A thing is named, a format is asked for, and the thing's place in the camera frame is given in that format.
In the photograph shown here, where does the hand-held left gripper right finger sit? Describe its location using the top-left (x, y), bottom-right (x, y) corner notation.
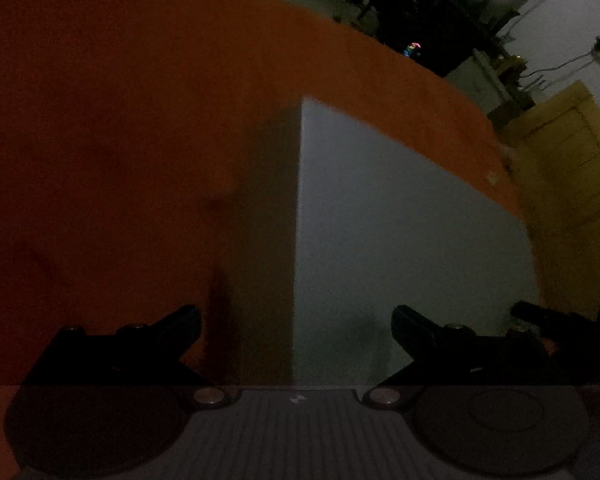
top-left (391, 304), bottom-right (573, 408)

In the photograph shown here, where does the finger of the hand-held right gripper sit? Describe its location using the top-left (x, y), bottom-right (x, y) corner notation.
top-left (510, 300), bottom-right (600, 358)

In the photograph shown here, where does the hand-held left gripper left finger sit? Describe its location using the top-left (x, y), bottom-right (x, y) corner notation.
top-left (25, 304), bottom-right (231, 408)

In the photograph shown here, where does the white box lid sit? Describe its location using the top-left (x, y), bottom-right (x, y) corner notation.
top-left (294, 96), bottom-right (541, 388)

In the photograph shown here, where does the yellow wooden cabinet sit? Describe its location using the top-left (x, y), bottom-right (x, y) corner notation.
top-left (497, 80), bottom-right (600, 321)

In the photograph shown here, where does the orange blanket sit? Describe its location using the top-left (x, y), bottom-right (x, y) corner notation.
top-left (0, 0), bottom-right (541, 461)

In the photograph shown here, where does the white cabinet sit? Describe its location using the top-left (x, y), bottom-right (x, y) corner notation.
top-left (445, 50), bottom-right (511, 116)

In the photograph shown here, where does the computer tower with lights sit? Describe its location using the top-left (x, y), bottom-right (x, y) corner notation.
top-left (380, 20), bottom-right (461, 76)

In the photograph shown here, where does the dark desk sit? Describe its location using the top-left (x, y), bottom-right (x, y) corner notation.
top-left (370, 0), bottom-right (521, 76)

